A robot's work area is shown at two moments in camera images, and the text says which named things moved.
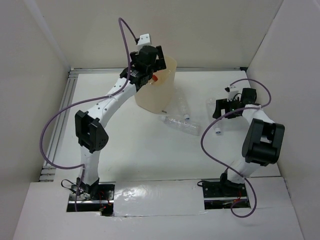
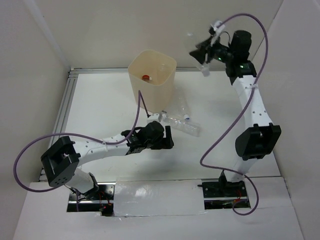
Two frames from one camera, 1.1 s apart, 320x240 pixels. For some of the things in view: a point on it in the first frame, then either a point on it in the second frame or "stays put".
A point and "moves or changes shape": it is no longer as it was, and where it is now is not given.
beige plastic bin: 158,96 stays put
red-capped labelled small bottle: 154,78 moves or changes shape
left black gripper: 160,64 → 164,142
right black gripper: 221,104 → 204,48
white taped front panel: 164,197 stays put
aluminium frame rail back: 176,68 stays put
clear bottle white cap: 210,103 → 204,67
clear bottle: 188,126 stays put
